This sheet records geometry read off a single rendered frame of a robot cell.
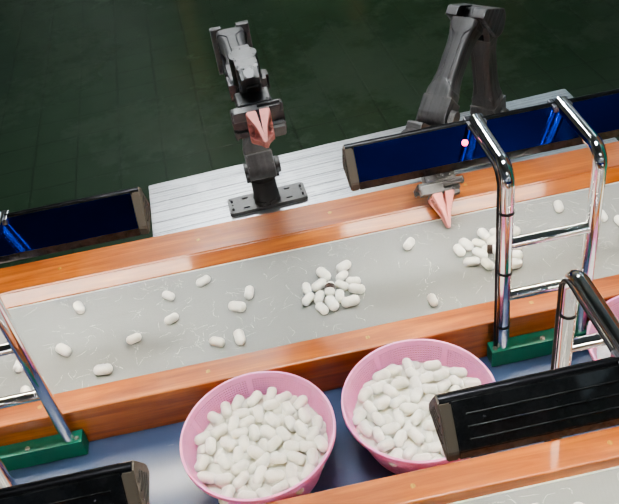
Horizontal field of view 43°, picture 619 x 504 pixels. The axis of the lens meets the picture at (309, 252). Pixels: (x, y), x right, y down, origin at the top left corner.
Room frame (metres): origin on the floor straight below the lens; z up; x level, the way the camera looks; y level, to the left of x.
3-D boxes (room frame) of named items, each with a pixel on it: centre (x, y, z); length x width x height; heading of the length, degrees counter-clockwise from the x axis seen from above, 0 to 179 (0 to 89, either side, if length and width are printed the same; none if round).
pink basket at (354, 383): (0.84, -0.14, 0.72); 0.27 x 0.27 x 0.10
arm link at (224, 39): (1.62, 0.08, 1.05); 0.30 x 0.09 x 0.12; 6
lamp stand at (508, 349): (1.06, -0.40, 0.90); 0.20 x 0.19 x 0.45; 92
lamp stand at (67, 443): (1.01, 0.57, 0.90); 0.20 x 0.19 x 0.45; 92
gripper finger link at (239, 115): (1.28, 0.06, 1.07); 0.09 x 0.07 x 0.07; 6
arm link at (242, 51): (1.45, 0.06, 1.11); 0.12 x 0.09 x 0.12; 6
